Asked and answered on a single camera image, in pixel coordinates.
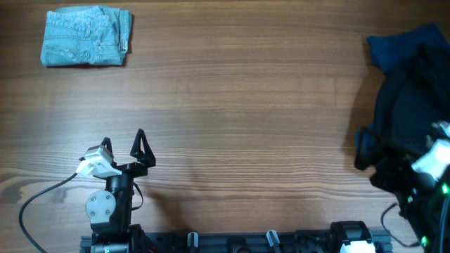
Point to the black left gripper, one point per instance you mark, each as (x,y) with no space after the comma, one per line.
(145,158)

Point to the light blue denim shorts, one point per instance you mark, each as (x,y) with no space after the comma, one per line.
(86,35)

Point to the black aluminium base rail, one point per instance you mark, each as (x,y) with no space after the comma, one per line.
(302,241)

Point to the black garment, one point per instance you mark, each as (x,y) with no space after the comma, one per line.
(414,94)

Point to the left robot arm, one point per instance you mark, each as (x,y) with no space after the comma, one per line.
(109,210)

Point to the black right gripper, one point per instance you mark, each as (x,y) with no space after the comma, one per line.
(396,160)

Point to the navy blue garment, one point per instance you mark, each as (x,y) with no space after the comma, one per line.
(388,51)

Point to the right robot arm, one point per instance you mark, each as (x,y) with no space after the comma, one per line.
(423,201)

